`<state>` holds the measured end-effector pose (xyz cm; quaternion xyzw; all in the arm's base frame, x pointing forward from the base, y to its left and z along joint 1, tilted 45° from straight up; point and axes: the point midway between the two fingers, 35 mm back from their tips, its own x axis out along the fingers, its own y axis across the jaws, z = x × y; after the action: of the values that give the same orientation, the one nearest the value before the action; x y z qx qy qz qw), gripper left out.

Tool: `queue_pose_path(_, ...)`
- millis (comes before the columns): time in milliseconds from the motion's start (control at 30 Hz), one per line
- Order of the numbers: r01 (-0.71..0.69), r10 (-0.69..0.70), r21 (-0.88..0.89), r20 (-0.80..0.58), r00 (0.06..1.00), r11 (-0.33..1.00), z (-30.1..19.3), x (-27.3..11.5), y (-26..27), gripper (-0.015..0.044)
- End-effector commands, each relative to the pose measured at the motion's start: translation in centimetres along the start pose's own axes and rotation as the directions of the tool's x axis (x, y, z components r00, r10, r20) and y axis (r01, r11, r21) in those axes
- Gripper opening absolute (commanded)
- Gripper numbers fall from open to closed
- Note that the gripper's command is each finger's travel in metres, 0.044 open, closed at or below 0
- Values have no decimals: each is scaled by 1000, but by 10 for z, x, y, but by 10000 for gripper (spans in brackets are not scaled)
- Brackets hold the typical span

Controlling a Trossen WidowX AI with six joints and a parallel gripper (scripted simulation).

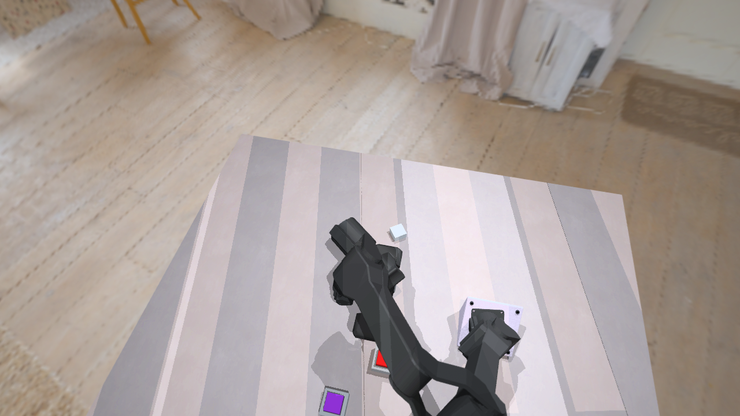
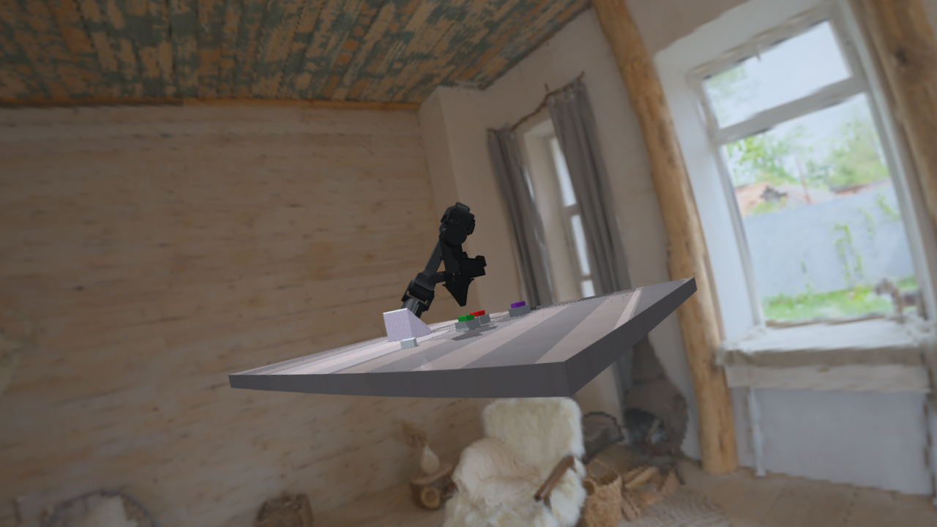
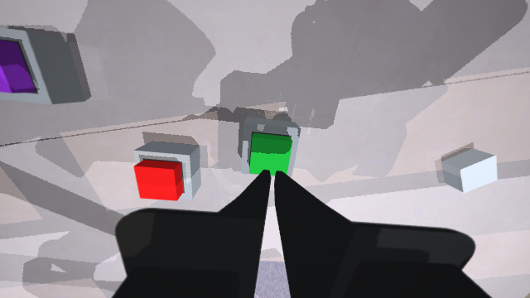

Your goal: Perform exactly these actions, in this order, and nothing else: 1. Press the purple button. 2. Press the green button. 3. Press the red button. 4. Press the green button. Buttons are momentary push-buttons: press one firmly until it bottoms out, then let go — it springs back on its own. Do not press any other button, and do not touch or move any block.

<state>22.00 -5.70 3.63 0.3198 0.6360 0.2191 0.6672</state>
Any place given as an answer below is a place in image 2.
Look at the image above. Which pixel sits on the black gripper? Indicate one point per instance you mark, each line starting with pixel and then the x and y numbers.
pixel 457 284

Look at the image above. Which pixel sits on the red square button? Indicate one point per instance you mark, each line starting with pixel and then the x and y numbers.
pixel 483 318

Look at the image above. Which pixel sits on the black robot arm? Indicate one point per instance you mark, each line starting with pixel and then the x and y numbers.
pixel 456 223

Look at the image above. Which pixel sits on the green button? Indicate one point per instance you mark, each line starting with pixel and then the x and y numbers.
pixel 467 322

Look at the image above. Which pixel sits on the purple button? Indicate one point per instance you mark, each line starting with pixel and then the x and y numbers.
pixel 519 308

